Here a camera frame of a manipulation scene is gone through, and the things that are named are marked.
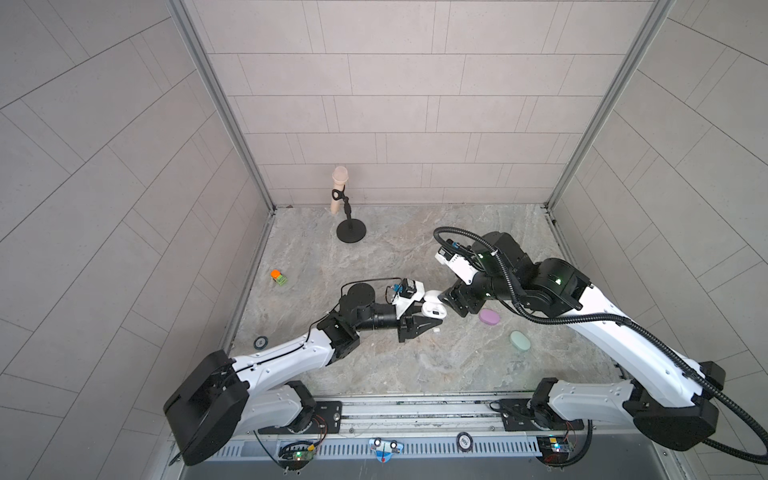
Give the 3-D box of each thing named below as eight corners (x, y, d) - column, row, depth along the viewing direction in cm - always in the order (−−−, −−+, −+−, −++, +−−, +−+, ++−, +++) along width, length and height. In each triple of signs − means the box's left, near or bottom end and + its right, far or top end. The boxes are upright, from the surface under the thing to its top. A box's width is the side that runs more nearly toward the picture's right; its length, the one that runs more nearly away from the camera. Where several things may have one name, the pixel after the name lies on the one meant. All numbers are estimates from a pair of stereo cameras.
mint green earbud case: (512, 350, 84) (514, 347, 82) (508, 333, 87) (510, 330, 85) (528, 350, 84) (531, 347, 82) (524, 333, 87) (526, 330, 85)
